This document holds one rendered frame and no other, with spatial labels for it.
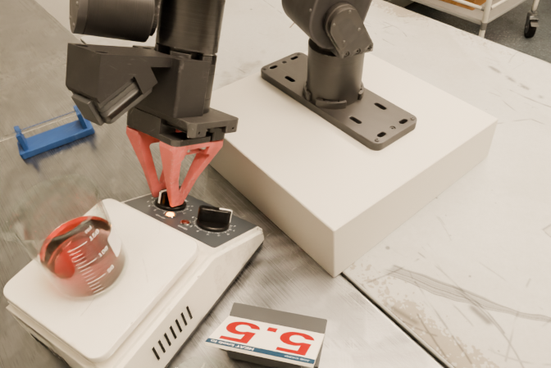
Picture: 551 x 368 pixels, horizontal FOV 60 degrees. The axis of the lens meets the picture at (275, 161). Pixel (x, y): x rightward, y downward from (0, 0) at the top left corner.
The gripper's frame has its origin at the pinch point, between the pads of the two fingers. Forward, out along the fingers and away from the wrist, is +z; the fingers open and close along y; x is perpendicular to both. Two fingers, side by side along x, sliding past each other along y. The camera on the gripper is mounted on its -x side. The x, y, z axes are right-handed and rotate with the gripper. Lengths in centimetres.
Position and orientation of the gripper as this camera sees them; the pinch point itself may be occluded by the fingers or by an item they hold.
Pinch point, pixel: (168, 193)
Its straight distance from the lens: 49.9
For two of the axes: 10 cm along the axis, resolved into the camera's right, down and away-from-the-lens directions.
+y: 7.9, 3.2, -5.2
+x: 5.8, -1.4, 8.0
